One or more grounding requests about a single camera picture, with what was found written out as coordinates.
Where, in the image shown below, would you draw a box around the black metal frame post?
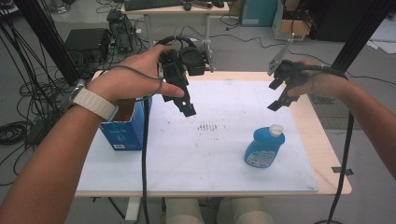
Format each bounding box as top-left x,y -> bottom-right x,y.
329,0 -> 396,75
13,0 -> 87,87

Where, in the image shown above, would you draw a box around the white paper sheets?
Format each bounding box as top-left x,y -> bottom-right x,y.
366,18 -> 396,56

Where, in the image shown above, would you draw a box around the person's right hand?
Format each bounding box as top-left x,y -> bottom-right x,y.
286,58 -> 351,101

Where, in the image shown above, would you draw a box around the person's leg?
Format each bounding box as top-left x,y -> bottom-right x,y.
163,197 -> 207,224
216,197 -> 276,224

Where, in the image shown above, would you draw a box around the grey left wrist cord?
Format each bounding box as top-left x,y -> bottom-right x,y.
103,63 -> 164,103

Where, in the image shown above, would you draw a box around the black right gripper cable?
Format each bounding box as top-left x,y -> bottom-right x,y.
292,63 -> 356,224

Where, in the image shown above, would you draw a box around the white table leg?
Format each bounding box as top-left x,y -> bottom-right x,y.
124,196 -> 143,222

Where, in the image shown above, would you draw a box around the long black floor cable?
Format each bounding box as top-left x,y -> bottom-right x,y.
183,25 -> 396,87

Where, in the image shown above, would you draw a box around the blue bottle with white cap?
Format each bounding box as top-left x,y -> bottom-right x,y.
243,123 -> 286,170

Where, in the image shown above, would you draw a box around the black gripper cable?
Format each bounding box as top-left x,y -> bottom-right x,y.
292,63 -> 356,224
141,96 -> 152,224

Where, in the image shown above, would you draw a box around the person's left hand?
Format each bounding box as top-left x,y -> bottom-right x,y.
87,44 -> 187,105

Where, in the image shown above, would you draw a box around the person's right leg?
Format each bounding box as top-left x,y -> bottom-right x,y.
216,197 -> 276,224

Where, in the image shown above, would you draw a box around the bundle of black floor cables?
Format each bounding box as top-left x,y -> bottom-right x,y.
0,17 -> 77,188

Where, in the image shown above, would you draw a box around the black tape strip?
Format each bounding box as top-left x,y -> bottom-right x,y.
331,166 -> 355,176

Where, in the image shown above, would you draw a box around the person's left leg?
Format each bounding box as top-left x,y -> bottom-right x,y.
163,197 -> 207,224

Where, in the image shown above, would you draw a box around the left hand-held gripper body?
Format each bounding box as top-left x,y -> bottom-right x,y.
158,40 -> 216,89

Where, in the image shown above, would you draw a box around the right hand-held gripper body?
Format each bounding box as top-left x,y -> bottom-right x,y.
267,40 -> 311,90

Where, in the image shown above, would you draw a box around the black computer tower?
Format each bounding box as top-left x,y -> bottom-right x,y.
106,8 -> 138,54

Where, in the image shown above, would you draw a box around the black keyboard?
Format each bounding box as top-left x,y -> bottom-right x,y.
123,0 -> 185,12

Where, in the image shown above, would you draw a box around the grey floor mat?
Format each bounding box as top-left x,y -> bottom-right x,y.
309,92 -> 367,132

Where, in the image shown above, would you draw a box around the black equipment case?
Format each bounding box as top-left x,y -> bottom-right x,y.
64,28 -> 111,73

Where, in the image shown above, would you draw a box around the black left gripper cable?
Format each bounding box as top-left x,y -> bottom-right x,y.
141,96 -> 152,224

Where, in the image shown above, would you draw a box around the white background desk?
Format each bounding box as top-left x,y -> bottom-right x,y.
120,3 -> 231,73

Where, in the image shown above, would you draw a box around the wristwatch with cream strap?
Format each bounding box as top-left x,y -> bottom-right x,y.
67,78 -> 120,122

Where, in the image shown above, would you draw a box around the short black looped cable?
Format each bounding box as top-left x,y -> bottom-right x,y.
155,35 -> 198,49

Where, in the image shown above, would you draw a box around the teal box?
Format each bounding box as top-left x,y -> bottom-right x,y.
240,0 -> 279,28

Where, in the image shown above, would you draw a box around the open brown cardboard box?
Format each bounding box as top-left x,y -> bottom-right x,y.
272,0 -> 313,42

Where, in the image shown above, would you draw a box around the blue cardboard box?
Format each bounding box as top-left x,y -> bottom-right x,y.
99,96 -> 154,152

